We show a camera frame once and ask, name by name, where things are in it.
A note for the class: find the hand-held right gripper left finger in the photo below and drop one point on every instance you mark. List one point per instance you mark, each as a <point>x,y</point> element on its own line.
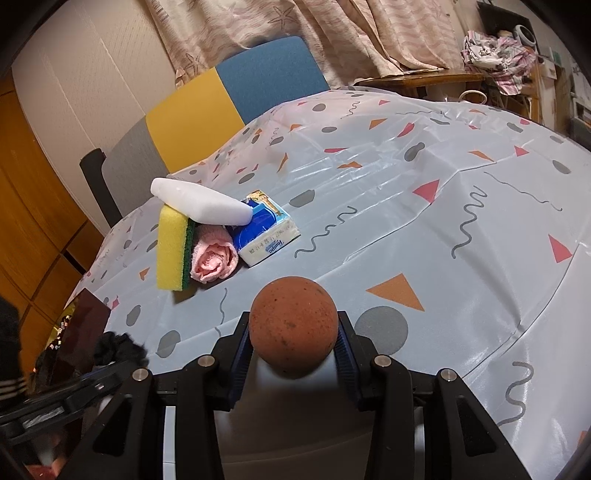
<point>240,364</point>

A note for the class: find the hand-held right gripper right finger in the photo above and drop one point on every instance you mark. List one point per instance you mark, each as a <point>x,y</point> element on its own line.
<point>348,364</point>

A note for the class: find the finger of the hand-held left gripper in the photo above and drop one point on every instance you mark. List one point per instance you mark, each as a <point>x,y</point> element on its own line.
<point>69,397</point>

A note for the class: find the reddish brown ball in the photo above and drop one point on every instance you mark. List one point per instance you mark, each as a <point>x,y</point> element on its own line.
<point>293,323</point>

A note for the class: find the black scrunchie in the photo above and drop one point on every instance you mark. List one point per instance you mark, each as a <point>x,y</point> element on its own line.
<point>120,348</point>

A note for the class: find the gold tin box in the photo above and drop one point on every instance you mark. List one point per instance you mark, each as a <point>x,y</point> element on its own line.
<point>81,323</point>

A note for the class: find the pink towel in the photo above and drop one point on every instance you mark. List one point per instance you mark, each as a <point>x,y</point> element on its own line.
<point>212,258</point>

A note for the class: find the yellow green sponge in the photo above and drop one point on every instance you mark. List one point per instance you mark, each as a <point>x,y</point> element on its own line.
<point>171,249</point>

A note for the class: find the blue white tissue packet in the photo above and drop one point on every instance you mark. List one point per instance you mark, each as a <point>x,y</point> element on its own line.
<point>265,230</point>

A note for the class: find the white foam sponge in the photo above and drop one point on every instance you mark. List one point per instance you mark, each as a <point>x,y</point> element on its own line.
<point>198,201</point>

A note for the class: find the patterned plastic tablecloth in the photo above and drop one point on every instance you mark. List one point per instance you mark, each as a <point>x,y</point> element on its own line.
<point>415,230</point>

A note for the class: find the wooden cabinet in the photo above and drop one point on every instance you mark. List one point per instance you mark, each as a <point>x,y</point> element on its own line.
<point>27,207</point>

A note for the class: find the grey yellow blue chair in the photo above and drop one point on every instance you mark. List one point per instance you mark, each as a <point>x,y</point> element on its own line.
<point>258,78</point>

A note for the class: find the wooden side table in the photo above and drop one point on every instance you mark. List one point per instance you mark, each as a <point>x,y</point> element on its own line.
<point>415,81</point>

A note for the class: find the beige patterned curtain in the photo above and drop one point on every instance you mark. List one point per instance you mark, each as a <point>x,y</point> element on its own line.
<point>346,32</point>

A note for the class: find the pile of clothes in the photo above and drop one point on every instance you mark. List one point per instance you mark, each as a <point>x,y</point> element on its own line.
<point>498,55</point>

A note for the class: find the cluttered shelf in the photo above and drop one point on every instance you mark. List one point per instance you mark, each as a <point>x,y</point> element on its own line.
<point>563,92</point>

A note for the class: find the white round appliance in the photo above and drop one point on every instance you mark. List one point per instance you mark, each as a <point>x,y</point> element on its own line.
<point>526,34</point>

